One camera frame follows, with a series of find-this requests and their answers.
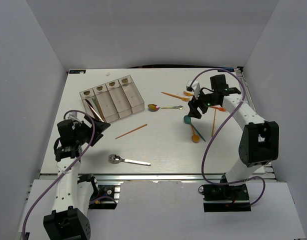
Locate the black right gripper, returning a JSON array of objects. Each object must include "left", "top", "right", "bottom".
[{"left": 187, "top": 87, "right": 218, "bottom": 120}]

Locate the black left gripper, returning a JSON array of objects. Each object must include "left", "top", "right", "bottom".
[{"left": 73, "top": 114, "right": 110, "bottom": 146}]

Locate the dark iridescent metal knife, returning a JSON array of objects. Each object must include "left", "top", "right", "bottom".
[{"left": 85, "top": 99, "right": 102, "bottom": 121}]

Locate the teal plastic spoon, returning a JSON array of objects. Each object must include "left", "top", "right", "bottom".
[{"left": 183, "top": 115, "right": 206, "bottom": 141}]

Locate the teal plastic knife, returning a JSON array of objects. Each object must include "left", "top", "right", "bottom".
[{"left": 92, "top": 98, "right": 101, "bottom": 115}]

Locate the orange plastic knife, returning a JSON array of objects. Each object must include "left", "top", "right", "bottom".
[{"left": 94, "top": 97, "right": 105, "bottom": 119}]

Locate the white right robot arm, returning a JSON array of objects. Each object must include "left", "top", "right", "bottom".
[{"left": 186, "top": 74, "right": 279, "bottom": 200}]

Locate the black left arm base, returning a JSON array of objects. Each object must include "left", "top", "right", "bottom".
[{"left": 88, "top": 178, "right": 121, "bottom": 210}]

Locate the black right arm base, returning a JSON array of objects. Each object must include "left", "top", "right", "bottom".
[{"left": 198, "top": 184, "right": 251, "bottom": 213}]

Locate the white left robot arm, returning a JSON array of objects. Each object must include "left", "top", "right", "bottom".
[{"left": 43, "top": 116, "right": 110, "bottom": 240}]

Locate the orange plastic fork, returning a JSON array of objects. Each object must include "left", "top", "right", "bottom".
[
  {"left": 161, "top": 92, "right": 190, "bottom": 102},
  {"left": 183, "top": 91, "right": 194, "bottom": 97},
  {"left": 210, "top": 106, "right": 227, "bottom": 112}
]

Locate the orange plastic chopstick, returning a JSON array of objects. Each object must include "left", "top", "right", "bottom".
[
  {"left": 115, "top": 123, "right": 148, "bottom": 140},
  {"left": 211, "top": 108, "right": 217, "bottom": 137}
]

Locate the silver metal spoon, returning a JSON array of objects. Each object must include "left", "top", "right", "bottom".
[{"left": 108, "top": 154, "right": 151, "bottom": 167}]

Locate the orange plastic spoon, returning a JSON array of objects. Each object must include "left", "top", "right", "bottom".
[{"left": 190, "top": 125, "right": 200, "bottom": 144}]

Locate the clear four-compartment organizer tray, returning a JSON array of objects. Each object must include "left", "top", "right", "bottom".
[{"left": 79, "top": 75, "right": 145, "bottom": 123}]

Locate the iridescent ornate metal spoon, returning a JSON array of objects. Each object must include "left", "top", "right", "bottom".
[{"left": 147, "top": 103, "right": 184, "bottom": 112}]

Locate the blue label sticker right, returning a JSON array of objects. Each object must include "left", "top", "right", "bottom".
[{"left": 217, "top": 68, "right": 235, "bottom": 73}]

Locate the blue label sticker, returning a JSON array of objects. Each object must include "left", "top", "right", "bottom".
[
  {"left": 217, "top": 68, "right": 235, "bottom": 73},
  {"left": 68, "top": 69, "right": 86, "bottom": 74}
]

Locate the blue label sticker left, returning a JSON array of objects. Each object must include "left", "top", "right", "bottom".
[{"left": 68, "top": 69, "right": 86, "bottom": 74}]

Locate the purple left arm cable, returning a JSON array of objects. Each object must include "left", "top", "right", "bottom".
[{"left": 21, "top": 109, "right": 118, "bottom": 240}]

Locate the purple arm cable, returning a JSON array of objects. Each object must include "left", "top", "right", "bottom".
[
  {"left": 21, "top": 109, "right": 118, "bottom": 240},
  {"left": 188, "top": 67, "right": 266, "bottom": 207}
]

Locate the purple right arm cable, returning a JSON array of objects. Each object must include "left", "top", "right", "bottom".
[{"left": 188, "top": 67, "right": 266, "bottom": 207}]

